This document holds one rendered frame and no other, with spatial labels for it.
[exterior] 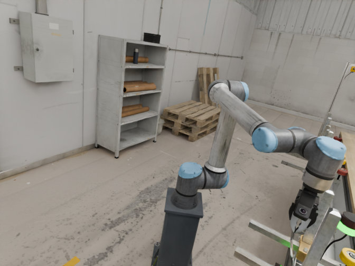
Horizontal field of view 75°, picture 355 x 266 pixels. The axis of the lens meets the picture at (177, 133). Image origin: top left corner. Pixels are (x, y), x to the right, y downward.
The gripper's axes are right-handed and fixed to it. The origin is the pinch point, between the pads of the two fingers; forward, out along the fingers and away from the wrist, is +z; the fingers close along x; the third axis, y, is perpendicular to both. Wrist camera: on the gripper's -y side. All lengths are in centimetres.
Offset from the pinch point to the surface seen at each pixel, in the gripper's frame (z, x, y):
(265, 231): 18.4, 9.6, 15.8
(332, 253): 39, -26, 53
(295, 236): 31, -5, 41
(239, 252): 14.9, 15.6, -9.0
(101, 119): 53, 247, 121
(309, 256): 3.6, -6.6, -5.4
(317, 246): -1.9, -7.3, -5.4
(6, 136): 55, 259, 11
